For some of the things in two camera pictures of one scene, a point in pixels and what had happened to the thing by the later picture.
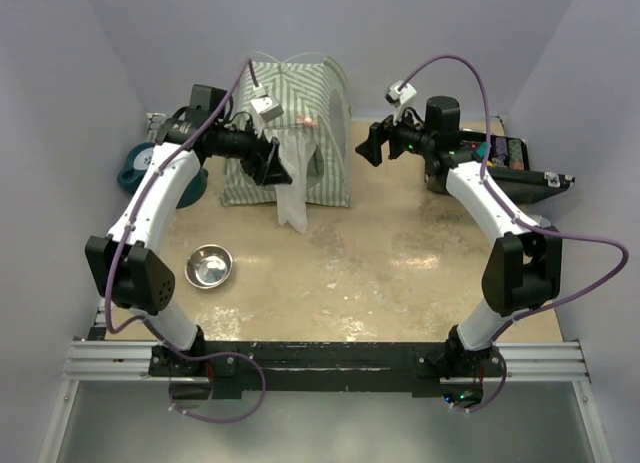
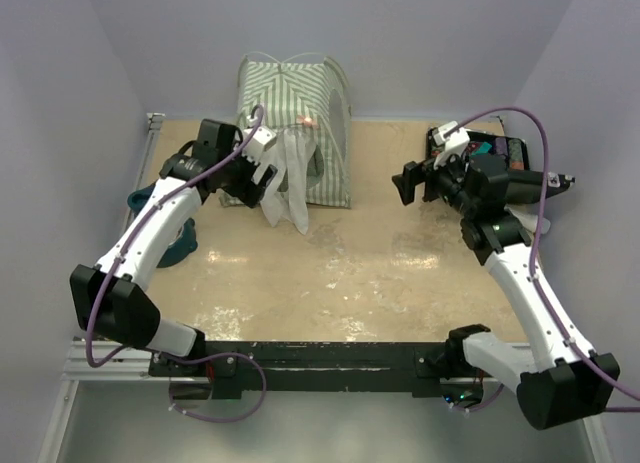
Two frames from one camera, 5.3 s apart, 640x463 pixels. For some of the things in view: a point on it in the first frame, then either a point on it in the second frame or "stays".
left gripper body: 253,162 to 243,186
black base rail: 454,372 stays
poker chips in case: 505,152 stays
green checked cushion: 315,168 stays
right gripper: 380,132 to 407,181
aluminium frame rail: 119,360 stays
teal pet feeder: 133,167 to 184,244
